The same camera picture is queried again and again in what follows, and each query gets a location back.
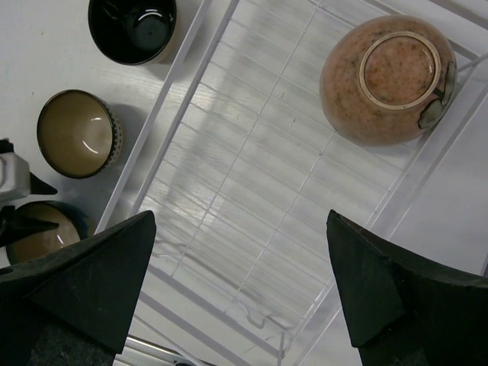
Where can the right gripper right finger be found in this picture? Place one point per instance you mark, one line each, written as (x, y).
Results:
(401, 308)

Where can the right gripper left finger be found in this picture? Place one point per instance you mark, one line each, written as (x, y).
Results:
(75, 306)

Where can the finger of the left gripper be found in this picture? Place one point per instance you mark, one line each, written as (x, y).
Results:
(15, 227)

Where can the tan blue-outside bowl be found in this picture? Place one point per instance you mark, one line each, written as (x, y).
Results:
(74, 226)

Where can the black glossy bowl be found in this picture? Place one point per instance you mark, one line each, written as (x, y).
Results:
(135, 33)

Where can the large tan pink-outside bowl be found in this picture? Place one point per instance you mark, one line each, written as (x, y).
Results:
(388, 81)

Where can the small tan patterned bowl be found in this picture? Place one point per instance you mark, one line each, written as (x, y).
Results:
(78, 134)

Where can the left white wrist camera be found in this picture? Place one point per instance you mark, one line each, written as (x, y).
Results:
(15, 174)

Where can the white wire dish rack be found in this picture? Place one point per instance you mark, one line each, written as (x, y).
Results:
(241, 168)

